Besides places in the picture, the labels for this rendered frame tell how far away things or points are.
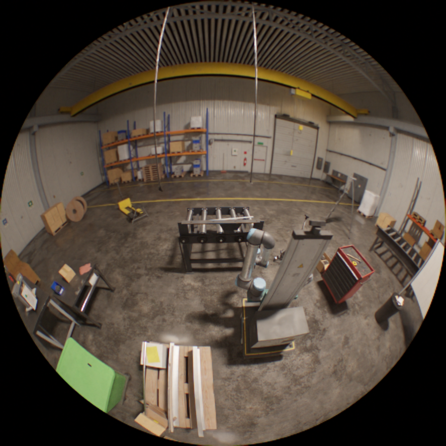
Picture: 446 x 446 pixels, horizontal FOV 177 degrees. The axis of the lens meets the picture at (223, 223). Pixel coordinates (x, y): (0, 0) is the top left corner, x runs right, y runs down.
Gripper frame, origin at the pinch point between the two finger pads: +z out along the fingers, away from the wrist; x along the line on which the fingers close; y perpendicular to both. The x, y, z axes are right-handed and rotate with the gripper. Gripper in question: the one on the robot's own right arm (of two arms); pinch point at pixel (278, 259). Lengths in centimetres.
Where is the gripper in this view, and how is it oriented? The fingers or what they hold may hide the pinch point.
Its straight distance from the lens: 224.6
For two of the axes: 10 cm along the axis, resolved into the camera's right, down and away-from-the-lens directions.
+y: 0.6, 8.3, -5.6
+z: -1.7, 5.6, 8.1
